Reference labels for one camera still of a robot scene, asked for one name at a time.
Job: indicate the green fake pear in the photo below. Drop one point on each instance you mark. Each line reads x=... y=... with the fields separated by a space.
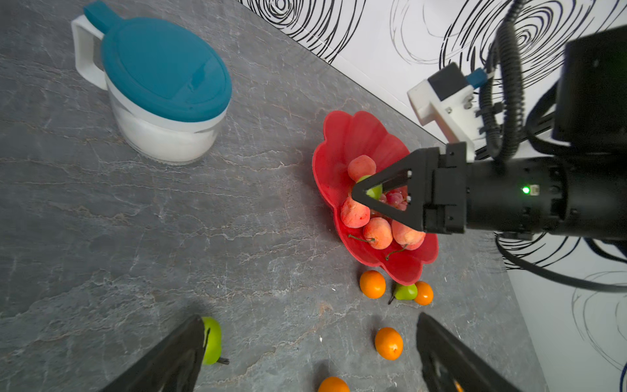
x=404 y=293
x=212 y=343

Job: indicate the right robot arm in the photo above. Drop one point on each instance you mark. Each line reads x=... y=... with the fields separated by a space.
x=531 y=96

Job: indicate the fake peach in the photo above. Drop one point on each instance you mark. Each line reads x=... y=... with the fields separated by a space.
x=353 y=214
x=407 y=238
x=360 y=167
x=377 y=233

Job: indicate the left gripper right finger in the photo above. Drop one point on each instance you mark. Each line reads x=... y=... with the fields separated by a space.
x=449 y=365

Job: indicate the purple fake grape bunch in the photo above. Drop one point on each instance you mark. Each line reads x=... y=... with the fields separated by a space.
x=395 y=198

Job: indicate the fake orange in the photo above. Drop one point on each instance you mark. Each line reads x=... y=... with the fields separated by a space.
x=333 y=384
x=372 y=284
x=425 y=294
x=389 y=344

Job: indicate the white mug with teal lid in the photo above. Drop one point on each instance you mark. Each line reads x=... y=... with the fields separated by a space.
x=169 y=89

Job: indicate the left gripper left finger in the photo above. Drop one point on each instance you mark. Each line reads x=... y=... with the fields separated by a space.
x=172 y=365

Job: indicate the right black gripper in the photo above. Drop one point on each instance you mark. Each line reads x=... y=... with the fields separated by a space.
x=440 y=177

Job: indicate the green fake lime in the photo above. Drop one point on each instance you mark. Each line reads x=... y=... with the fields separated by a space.
x=375 y=192

